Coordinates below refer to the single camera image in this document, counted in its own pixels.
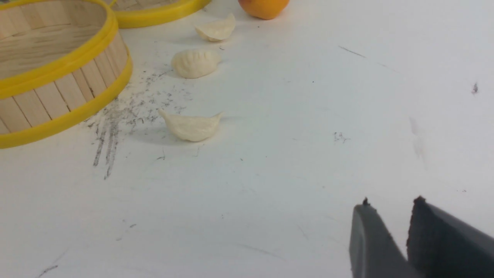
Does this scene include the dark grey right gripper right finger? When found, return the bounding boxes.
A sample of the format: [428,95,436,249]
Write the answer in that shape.
[406,197,494,278]

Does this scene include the orange toy pear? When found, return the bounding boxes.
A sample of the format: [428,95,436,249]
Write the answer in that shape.
[238,0,290,20]

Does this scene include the woven bamboo steamer lid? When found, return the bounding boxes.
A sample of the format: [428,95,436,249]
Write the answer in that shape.
[109,0,211,29]

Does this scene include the bamboo steamer tray yellow rims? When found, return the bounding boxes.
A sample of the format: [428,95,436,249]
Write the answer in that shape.
[0,0,134,149]

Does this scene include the white dumpling pleated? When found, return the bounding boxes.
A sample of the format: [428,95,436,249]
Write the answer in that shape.
[171,49,222,79]

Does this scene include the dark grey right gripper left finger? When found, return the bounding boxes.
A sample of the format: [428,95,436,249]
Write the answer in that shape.
[349,198,419,278]

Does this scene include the white dumpling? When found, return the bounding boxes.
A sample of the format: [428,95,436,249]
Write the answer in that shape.
[158,108,223,142]
[195,14,236,42]

